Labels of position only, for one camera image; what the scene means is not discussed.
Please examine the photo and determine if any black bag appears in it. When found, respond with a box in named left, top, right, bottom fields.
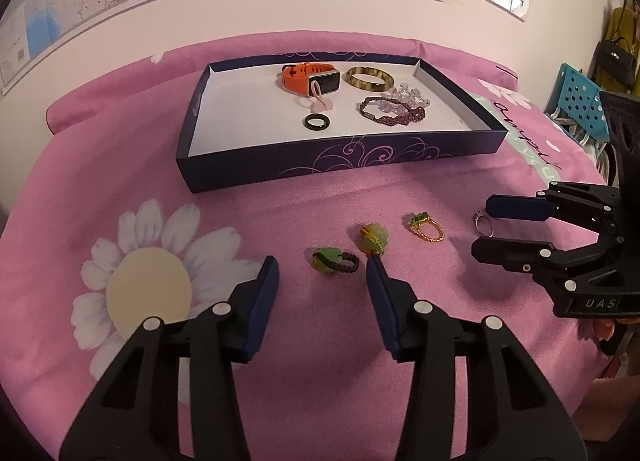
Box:
left=595, top=38, right=638, bottom=92

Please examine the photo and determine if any green stone dark band ring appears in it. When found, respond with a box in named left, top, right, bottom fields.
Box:
left=311, top=247, right=360, bottom=276

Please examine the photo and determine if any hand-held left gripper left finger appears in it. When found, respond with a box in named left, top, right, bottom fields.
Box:
left=59, top=255, right=280, bottom=461

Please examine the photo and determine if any purple bead bracelet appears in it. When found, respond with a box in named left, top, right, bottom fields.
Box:
left=357, top=96, right=427, bottom=126

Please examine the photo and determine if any black ring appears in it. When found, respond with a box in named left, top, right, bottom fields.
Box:
left=303, top=114, right=333, bottom=134

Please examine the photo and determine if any clear bead bracelet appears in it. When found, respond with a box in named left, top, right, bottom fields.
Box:
left=385, top=84, right=432, bottom=109

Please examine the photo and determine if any person's right hand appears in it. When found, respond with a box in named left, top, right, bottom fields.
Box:
left=591, top=316, right=640, bottom=343

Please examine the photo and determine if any gold ring with green stones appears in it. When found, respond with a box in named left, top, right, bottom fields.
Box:
left=407, top=211, right=446, bottom=243

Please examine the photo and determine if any silver ring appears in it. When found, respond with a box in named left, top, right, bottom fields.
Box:
left=474, top=210, right=497, bottom=238

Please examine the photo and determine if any orange strap smart watch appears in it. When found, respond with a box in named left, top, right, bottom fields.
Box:
left=280, top=62, right=342, bottom=94

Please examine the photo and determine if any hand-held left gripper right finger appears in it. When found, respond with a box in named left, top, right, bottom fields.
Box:
left=365, top=256, right=588, bottom=461

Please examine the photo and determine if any blue perforated basket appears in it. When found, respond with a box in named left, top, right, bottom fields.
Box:
left=547, top=62, right=610, bottom=142

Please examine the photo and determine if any pink ring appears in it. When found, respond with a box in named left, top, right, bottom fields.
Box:
left=309, top=80, right=335, bottom=112

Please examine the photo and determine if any dark blue shallow box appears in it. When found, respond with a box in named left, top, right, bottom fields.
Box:
left=175, top=54, right=510, bottom=194

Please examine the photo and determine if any pink flowered blanket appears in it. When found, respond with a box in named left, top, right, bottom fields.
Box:
left=0, top=32, right=626, bottom=461

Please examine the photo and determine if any brown mottled bangle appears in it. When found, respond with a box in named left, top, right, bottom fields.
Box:
left=346, top=67, right=395, bottom=92

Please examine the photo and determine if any yellow bag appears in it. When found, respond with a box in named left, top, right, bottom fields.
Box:
left=605, top=6, right=636, bottom=44

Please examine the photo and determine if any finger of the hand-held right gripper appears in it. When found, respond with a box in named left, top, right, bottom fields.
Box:
left=486, top=182, right=626, bottom=242
left=471, top=236, right=626, bottom=299

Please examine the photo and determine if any yellow-green stone ring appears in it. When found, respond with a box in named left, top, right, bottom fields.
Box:
left=359, top=222, right=390, bottom=257

